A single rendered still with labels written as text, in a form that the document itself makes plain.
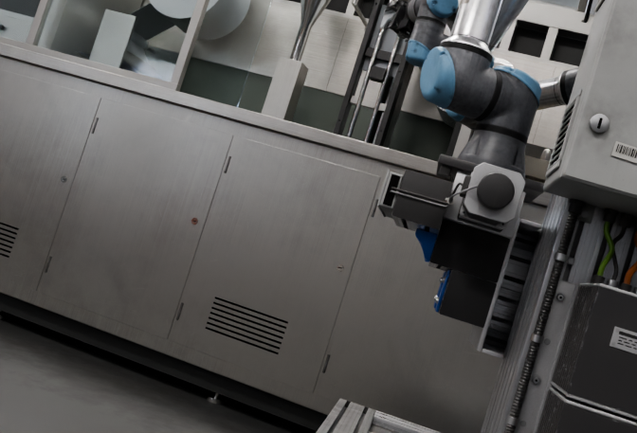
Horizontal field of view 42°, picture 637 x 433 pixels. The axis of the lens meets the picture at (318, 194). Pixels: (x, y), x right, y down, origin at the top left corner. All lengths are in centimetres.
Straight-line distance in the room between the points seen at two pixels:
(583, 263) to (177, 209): 151
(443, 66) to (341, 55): 151
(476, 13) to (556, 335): 72
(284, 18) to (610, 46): 217
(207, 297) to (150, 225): 30
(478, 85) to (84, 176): 149
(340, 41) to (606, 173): 209
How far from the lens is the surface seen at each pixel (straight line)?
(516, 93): 182
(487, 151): 179
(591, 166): 128
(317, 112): 320
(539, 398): 147
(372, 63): 272
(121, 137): 279
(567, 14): 320
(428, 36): 206
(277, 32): 333
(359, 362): 246
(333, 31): 327
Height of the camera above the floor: 55
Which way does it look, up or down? 4 degrees up
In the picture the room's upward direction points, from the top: 18 degrees clockwise
